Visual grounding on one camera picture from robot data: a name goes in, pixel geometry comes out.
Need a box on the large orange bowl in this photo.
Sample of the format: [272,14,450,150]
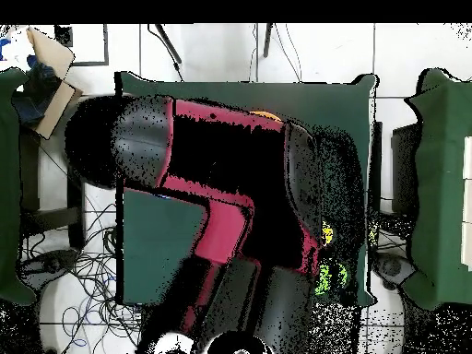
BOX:
[250,110,283,123]

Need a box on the dark green table cloth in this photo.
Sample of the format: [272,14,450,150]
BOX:
[114,70,379,307]

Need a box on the yellow cup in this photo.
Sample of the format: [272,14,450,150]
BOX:
[321,220,335,246]

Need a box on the small green bowl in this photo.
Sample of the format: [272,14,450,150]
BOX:
[314,259,349,296]

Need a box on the black tripod leg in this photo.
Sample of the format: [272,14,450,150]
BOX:
[147,23,184,66]
[262,23,274,59]

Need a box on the cardboard box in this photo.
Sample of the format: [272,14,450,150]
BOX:
[0,24,84,141]

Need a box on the green cloth side table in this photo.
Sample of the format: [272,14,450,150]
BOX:
[0,67,38,307]
[403,67,472,311]

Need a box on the dark blue cloth bundle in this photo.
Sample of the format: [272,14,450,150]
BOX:
[12,54,62,124]

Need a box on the white box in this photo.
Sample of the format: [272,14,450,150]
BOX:
[460,135,472,272]

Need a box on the tangle of floor cables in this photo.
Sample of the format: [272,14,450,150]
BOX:
[19,202,145,354]

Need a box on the black stool frame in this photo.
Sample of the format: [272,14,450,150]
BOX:
[19,118,87,252]

